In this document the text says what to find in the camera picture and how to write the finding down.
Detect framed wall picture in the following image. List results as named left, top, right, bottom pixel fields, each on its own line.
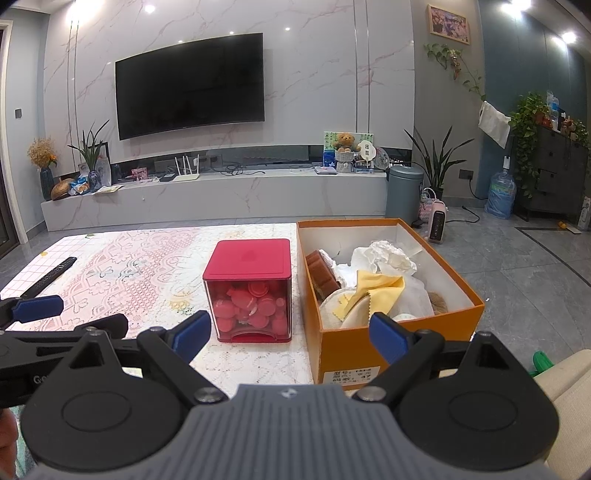
left=427, top=4, right=472, bottom=46

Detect white round cotton pad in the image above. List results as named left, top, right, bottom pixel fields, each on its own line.
left=318, top=288, right=371, bottom=329

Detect yellow cloth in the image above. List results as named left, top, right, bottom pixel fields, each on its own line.
left=332, top=270, right=407, bottom=322

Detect black remote control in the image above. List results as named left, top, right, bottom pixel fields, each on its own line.
left=21, top=257, right=78, bottom=299

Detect white marble television console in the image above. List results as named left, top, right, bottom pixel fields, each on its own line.
left=41, top=164, right=389, bottom=232

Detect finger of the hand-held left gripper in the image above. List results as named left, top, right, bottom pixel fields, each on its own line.
left=0, top=314, right=129, bottom=370
left=0, top=295, right=64, bottom=331

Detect red box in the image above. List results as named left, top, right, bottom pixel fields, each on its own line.
left=202, top=239, right=293, bottom=343

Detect white hanging cloth bag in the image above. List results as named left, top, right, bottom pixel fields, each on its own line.
left=478, top=102, right=513, bottom=149

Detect dried flowers in vase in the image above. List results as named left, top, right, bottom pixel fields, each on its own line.
left=27, top=137, right=59, bottom=202

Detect brown fuzzy ball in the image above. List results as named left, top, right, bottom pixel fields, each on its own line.
left=427, top=291, right=451, bottom=315

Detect orange cardboard box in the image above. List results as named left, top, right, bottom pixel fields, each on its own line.
left=295, top=218, right=485, bottom=387

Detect pink space heater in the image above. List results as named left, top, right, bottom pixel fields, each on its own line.
left=428, top=199, right=449, bottom=244

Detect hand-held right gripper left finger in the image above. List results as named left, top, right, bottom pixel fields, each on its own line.
left=69, top=310, right=227, bottom=404

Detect white router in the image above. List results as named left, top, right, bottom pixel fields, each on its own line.
left=172, top=156, right=201, bottom=182

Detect grey trash can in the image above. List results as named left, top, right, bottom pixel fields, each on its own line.
left=385, top=165, right=425, bottom=223

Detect black power cable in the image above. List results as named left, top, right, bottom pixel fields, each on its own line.
left=457, top=178, right=489, bottom=217

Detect dark cabinet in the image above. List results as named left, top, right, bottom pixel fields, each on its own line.
left=512, top=124, right=591, bottom=219

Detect trailing vine plant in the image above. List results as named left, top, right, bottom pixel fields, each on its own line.
left=425, top=42, right=486, bottom=100

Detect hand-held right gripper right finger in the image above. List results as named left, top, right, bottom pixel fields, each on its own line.
left=353, top=311, right=529, bottom=403

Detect beige sofa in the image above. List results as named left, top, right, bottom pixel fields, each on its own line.
left=531, top=348, right=591, bottom=480

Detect green plant in glass vase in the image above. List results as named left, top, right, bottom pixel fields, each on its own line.
left=68, top=120, right=112, bottom=193

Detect clear plastic wrap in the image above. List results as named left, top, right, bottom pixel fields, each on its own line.
left=369, top=272, right=437, bottom=322

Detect black television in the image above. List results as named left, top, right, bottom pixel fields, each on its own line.
left=115, top=32, right=267, bottom=142

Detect snake plant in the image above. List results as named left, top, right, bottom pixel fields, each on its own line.
left=404, top=127, right=476, bottom=202

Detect green toy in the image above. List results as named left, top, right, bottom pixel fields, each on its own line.
left=529, top=351, right=555, bottom=377

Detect blue water bottle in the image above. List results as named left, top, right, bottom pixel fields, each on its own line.
left=485, top=157, right=517, bottom=220

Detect pink woven basket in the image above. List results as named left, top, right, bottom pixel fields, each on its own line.
left=418, top=187, right=437, bottom=223

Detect green picture board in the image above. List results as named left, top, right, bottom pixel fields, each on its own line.
left=323, top=130, right=375, bottom=172

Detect brown sponge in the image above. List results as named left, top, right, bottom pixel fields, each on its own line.
left=305, top=249, right=343, bottom=297

